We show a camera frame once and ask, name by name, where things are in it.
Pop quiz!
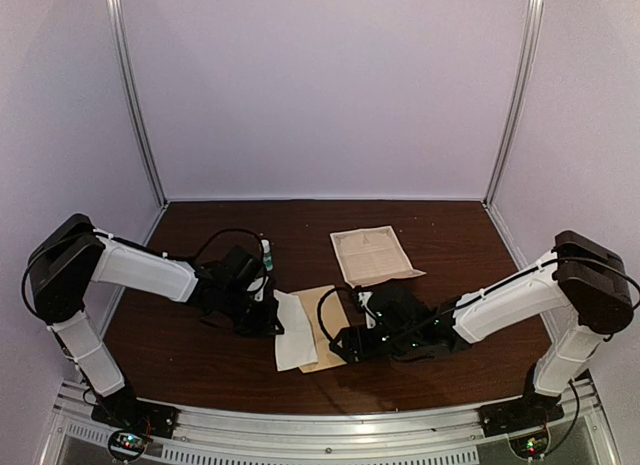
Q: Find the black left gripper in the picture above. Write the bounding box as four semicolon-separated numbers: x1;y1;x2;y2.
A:
219;286;284;339

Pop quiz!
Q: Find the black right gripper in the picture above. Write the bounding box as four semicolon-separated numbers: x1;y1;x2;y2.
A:
329;325;419;365

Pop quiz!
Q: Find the brown kraft envelope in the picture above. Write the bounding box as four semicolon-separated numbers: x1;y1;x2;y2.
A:
289;283;351;374

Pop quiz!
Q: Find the ornate letter sheet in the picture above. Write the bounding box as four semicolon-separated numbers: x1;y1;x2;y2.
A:
329;225;425;287
274;290;318;372

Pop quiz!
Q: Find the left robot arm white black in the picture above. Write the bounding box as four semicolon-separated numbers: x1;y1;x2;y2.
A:
20;214;284;429

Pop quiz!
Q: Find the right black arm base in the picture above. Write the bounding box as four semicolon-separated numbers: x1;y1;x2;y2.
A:
478;383;565;437

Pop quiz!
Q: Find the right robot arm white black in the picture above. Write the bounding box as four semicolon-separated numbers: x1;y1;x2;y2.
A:
325;230;639;427

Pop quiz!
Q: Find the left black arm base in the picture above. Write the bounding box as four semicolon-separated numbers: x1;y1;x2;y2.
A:
91;382;178;439

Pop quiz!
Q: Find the small green glue stick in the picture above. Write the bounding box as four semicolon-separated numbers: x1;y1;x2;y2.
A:
261;239;274;272

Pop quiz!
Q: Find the left round circuit board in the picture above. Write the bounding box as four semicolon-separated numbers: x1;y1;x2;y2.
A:
107;430;150;462

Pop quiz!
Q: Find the round circuit board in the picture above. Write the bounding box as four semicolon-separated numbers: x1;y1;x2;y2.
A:
509;430;550;461
107;430;150;462

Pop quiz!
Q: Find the right round circuit board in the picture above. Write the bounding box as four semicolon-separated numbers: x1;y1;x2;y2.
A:
509;430;550;461

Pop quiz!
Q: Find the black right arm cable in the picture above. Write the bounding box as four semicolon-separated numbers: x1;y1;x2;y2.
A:
317;286;451;346

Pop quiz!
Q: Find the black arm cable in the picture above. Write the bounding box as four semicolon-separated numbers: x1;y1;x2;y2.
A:
159;228;266;266
317;286;451;346

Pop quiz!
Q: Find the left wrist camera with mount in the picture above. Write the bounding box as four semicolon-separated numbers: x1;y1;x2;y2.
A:
247;275;269;302

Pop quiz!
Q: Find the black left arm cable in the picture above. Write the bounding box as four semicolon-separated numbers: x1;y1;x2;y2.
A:
159;228;266;266

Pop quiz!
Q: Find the front aluminium slotted rail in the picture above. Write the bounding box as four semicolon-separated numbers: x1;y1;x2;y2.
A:
35;378;622;464

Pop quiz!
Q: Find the left aluminium frame post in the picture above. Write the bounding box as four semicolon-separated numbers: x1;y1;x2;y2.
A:
106;0;168;209

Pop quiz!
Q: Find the aluminium frame post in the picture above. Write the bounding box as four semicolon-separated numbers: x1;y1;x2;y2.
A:
106;0;168;209
483;0;544;209

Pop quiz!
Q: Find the right aluminium frame post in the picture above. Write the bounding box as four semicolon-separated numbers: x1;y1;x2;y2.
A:
483;0;544;209

